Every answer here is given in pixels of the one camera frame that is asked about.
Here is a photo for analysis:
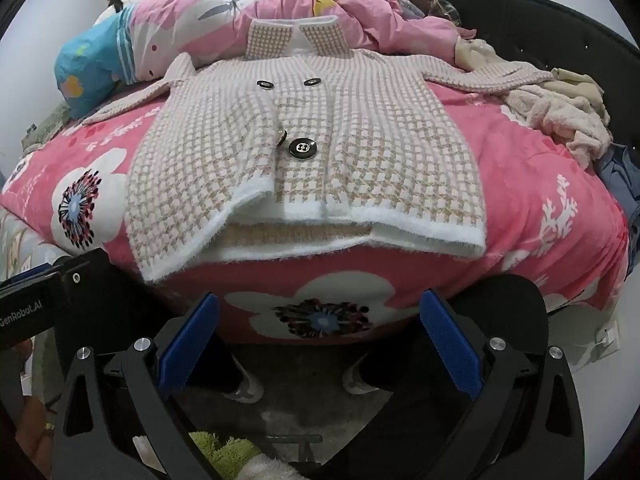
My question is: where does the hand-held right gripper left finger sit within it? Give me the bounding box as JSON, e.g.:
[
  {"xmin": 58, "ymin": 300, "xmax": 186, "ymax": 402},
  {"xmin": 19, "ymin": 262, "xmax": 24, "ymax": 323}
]
[{"xmin": 52, "ymin": 292, "xmax": 221, "ymax": 480}]

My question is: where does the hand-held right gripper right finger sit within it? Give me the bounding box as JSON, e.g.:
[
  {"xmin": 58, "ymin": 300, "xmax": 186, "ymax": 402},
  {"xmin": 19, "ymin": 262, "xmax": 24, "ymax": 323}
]
[{"xmin": 420, "ymin": 289, "xmax": 586, "ymax": 480}]

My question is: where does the beige checked knit coat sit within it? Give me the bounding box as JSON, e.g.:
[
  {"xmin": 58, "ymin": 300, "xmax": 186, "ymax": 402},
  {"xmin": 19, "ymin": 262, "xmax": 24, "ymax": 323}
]
[{"xmin": 82, "ymin": 17, "xmax": 556, "ymax": 283}]

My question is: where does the patterned mattress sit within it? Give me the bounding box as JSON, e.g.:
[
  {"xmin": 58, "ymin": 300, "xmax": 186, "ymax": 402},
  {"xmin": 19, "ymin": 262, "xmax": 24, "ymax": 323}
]
[{"xmin": 0, "ymin": 207, "xmax": 56, "ymax": 281}]

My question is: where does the green fluffy cloth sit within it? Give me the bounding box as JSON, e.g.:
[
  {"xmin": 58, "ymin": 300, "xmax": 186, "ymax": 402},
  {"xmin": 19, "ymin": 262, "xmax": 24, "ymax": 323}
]
[{"xmin": 189, "ymin": 430, "xmax": 263, "ymax": 480}]

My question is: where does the white fluffy cloth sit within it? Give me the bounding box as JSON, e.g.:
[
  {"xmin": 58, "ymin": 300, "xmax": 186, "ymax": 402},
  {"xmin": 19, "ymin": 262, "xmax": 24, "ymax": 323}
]
[{"xmin": 235, "ymin": 455, "xmax": 301, "ymax": 480}]

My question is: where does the grey-green cloth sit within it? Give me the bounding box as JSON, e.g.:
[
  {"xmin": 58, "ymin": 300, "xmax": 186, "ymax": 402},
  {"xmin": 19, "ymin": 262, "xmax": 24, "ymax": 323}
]
[{"xmin": 20, "ymin": 102, "xmax": 73, "ymax": 156}]

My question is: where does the pink floral blanket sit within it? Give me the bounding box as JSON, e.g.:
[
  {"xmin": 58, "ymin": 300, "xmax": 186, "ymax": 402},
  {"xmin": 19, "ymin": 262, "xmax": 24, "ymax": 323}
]
[{"xmin": 0, "ymin": 77, "xmax": 631, "ymax": 346}]

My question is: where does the dark blue cloth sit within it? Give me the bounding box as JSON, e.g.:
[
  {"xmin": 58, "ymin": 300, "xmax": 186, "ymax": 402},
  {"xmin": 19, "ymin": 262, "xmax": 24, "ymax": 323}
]
[{"xmin": 595, "ymin": 144, "xmax": 640, "ymax": 221}]

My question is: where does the cream fluffy garment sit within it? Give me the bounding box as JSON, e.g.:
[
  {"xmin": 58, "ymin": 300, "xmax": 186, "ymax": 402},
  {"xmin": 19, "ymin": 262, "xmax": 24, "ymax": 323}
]
[{"xmin": 500, "ymin": 67, "xmax": 613, "ymax": 168}]

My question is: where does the beige smooth garment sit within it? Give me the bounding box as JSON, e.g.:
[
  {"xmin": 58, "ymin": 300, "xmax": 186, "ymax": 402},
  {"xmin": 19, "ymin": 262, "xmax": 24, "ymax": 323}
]
[{"xmin": 454, "ymin": 37, "xmax": 506, "ymax": 72}]

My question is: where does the black padded headboard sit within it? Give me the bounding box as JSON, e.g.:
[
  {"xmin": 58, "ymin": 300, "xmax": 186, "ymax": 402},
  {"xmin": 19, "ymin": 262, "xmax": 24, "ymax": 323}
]
[{"xmin": 440, "ymin": 0, "xmax": 640, "ymax": 201}]

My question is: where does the pink and blue cartoon quilt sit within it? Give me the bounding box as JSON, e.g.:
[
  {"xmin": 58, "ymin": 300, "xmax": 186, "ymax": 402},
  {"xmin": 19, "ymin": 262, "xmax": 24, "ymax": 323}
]
[{"xmin": 54, "ymin": 0, "xmax": 476, "ymax": 118}]

